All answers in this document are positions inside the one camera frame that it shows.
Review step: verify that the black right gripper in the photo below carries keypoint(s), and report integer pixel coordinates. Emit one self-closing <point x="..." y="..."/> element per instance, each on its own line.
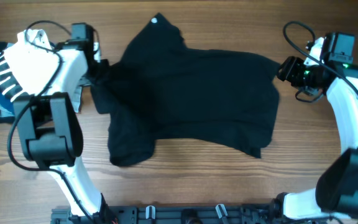
<point x="286" y="70"/>

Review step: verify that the black t-shirt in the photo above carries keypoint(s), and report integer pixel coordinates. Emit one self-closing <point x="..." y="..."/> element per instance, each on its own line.
<point x="162" y="89"/>

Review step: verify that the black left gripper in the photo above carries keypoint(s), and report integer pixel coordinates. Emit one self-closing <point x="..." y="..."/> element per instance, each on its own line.
<point x="105" y="65"/>

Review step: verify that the black white striped garment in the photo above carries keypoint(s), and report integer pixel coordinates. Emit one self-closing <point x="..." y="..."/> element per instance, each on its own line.
<point x="2" y="79"/>

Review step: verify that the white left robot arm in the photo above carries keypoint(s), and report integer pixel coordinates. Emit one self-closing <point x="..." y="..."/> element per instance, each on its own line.
<point x="50" y="134"/>

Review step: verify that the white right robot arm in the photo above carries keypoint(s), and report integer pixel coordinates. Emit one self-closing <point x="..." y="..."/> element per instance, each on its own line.
<point x="330" y="70"/>

